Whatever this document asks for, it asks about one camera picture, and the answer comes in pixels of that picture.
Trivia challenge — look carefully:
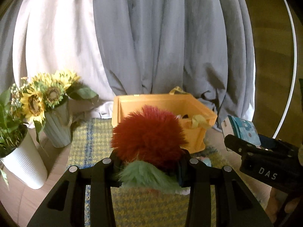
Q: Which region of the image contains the yellow green plaid blanket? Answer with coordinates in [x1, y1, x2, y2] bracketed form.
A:
[67, 118, 268, 227]

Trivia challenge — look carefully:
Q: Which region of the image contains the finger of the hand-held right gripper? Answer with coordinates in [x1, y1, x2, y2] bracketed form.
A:
[224, 134, 262, 157]
[259, 134, 299, 153]

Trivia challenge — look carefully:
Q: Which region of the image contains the sunflower bouquet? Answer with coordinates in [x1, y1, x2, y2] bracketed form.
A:
[11, 70, 98, 133]

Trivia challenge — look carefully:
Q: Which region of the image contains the pale pink curtain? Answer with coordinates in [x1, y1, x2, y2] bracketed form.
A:
[12, 0, 116, 120]

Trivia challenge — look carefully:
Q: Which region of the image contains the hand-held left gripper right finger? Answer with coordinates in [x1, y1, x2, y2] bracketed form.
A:
[177, 150, 274, 227]

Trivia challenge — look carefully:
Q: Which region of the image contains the person's right hand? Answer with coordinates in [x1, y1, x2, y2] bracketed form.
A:
[269, 188, 302, 223]

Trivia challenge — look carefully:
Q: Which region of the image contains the light blue folded cloth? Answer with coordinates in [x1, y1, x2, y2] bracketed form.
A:
[198, 156, 212, 168]

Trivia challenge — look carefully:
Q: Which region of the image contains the orange plastic crate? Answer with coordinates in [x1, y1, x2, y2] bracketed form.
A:
[111, 86, 218, 154]

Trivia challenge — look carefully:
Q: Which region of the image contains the green leafy plant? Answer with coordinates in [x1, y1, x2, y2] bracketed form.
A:
[0, 87, 27, 190]

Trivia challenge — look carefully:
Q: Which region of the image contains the grey curtain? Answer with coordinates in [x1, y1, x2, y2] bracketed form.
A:
[0, 12, 22, 95]
[93, 0, 255, 129]

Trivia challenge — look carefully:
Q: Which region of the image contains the red green fluffy plush toy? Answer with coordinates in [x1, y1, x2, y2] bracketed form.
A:
[111, 105, 190, 191]

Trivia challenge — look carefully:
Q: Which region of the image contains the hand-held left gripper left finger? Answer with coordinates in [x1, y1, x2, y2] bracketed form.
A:
[27, 150, 123, 227]

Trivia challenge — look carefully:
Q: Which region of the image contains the grey green ribbed vase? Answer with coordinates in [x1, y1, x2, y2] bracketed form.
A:
[44, 99, 72, 148]

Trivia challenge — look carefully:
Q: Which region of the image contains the white ribbed plant pot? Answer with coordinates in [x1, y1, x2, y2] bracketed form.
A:
[0, 124, 48, 190]

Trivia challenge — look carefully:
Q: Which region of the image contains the blue patterned tissue pack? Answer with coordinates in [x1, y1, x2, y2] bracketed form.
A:
[221, 115, 261, 152]

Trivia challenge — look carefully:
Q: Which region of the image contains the wooden wardrobe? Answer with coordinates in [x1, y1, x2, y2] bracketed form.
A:
[239, 0, 303, 138]

